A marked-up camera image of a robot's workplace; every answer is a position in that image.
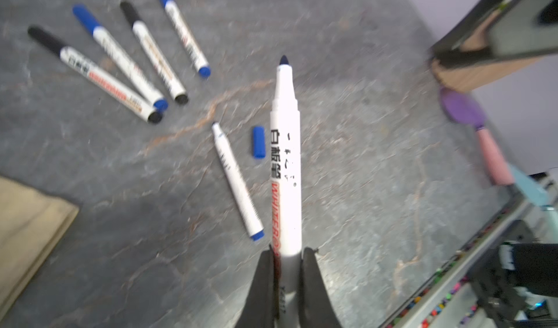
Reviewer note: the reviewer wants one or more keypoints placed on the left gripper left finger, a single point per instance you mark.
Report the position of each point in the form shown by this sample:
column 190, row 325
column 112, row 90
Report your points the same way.
column 259, row 308

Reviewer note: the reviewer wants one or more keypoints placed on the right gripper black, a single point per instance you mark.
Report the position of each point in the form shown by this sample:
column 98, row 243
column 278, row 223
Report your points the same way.
column 523, row 29

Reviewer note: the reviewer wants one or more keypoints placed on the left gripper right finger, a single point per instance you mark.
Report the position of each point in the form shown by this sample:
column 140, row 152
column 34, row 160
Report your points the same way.
column 315, row 308

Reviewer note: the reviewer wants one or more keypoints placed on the white marker pen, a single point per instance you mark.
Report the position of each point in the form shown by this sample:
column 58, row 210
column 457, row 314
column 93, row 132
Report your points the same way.
column 252, row 221
column 286, row 192
column 200, row 63
column 109, row 84
column 160, row 63
column 130, row 68

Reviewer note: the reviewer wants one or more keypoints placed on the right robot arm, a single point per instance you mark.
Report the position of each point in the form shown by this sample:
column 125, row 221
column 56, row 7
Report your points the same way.
column 515, row 273

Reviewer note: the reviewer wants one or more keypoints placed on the light blue garden trowel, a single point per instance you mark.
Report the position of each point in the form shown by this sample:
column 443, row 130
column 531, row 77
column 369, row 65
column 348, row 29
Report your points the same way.
column 537, row 195

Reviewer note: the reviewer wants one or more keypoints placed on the beige cloth glove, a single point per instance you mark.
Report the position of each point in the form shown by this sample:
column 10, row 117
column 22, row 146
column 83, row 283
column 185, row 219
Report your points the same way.
column 32, row 223

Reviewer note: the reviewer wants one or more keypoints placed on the purple trowel pink handle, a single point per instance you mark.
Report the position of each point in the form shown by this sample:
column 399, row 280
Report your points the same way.
column 465, row 110

